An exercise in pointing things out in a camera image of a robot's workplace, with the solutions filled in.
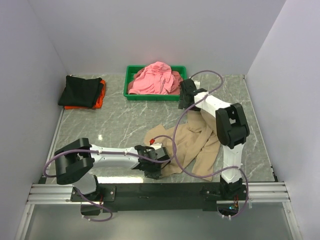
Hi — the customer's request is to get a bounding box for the beige t shirt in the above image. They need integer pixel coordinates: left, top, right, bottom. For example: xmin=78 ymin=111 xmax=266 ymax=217
xmin=143 ymin=110 xmax=221 ymax=177

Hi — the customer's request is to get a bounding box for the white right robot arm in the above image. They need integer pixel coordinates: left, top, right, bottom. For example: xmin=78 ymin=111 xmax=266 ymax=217
xmin=178 ymin=78 xmax=250 ymax=200

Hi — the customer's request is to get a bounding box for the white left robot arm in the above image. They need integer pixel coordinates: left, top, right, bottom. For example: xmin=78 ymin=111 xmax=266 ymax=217
xmin=54 ymin=138 xmax=171 ymax=201

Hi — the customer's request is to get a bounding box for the dusty rose t shirt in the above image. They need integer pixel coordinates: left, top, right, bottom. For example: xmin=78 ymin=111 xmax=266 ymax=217
xmin=128 ymin=69 xmax=183 ymax=95

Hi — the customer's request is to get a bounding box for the pink t shirt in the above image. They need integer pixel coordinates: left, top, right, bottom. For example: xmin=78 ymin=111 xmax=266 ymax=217
xmin=128 ymin=61 xmax=175 ymax=95

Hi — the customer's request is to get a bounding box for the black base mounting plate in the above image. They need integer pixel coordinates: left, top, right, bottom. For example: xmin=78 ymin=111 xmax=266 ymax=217
xmin=69 ymin=181 xmax=226 ymax=214

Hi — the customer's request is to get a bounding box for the green plastic bin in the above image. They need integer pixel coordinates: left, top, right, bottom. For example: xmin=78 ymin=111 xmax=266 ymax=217
xmin=123 ymin=65 xmax=180 ymax=102

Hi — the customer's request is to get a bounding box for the orange folded t shirt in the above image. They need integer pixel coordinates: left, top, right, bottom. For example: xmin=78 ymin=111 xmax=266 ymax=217
xmin=63 ymin=78 xmax=107 ymax=110

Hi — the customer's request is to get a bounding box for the black folded t shirt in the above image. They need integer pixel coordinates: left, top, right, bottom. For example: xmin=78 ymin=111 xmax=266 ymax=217
xmin=57 ymin=74 xmax=103 ymax=109

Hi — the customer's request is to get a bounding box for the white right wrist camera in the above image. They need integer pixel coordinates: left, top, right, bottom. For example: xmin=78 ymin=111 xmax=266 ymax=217
xmin=193 ymin=80 xmax=201 ymax=89

